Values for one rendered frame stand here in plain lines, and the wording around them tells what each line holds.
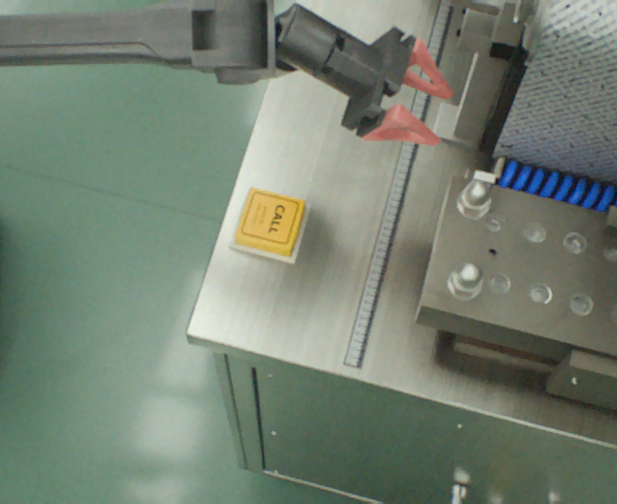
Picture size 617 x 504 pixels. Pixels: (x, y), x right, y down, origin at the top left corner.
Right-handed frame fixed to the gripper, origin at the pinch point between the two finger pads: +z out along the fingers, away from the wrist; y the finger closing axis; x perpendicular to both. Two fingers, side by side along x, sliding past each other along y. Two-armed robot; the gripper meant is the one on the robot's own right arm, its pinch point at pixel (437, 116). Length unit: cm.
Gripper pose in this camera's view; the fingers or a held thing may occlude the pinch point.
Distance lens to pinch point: 113.0
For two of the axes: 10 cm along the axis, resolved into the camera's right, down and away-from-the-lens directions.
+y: -2.8, 8.9, -3.6
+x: 4.6, -2.1, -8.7
